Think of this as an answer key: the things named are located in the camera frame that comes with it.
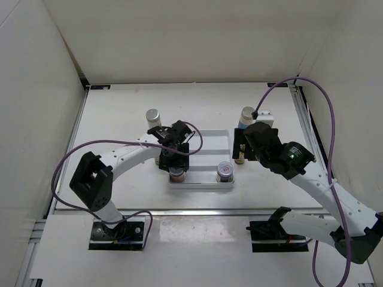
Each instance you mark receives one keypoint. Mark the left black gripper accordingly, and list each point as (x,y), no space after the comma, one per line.
(181,162)

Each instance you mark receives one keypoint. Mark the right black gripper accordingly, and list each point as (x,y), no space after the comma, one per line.
(239,138)

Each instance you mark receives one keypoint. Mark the yellow label bottle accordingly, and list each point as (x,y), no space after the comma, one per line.
(241,154)
(157,161)

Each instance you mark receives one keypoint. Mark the short red-logo jar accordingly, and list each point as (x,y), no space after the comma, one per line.
(224,172)
(177,175)

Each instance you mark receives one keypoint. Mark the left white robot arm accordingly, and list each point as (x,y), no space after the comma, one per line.
(93,178)

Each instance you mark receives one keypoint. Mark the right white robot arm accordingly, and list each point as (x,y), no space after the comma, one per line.
(354,229)

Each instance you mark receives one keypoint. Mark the right tall white spice jar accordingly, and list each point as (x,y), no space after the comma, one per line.
(246,118)

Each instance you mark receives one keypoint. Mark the tall white spice jar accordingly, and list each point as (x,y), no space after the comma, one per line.
(246,118)
(153,118)

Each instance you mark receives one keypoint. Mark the white divided tray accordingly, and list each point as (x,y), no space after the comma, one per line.
(203,166)

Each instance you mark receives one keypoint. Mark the left tall white spice jar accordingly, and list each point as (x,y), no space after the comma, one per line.
(153,118)

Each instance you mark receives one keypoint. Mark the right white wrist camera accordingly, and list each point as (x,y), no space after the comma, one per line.
(264,116)

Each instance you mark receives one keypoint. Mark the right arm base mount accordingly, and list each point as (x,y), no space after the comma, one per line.
(269,237)

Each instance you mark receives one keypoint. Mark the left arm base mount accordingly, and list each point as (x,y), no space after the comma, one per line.
(128,237)

